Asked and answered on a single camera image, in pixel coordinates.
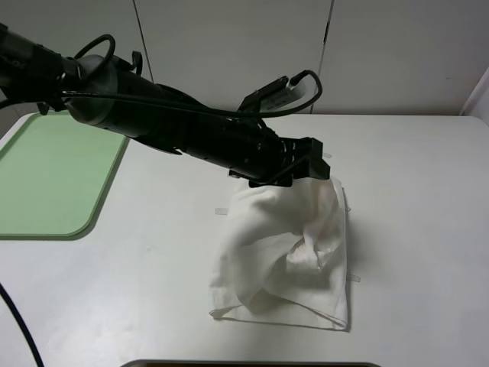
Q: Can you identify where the green plastic tray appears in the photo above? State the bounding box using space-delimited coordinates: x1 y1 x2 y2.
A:
1 112 128 239

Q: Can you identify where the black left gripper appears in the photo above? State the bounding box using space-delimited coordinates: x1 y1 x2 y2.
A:
225 119 330 188

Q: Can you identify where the clear tape marker right near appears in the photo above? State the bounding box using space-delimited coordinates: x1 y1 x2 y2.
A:
348 274 361 282

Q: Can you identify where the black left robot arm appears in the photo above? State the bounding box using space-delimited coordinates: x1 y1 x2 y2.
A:
1 26 330 187

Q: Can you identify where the white short sleeve shirt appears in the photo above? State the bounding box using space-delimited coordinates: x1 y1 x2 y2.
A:
209 178 348 330

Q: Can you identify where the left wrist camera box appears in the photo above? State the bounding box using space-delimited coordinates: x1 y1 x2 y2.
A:
238 76 306 112

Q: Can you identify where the clear tape marker left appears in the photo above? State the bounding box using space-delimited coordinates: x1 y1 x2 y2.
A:
215 208 228 216

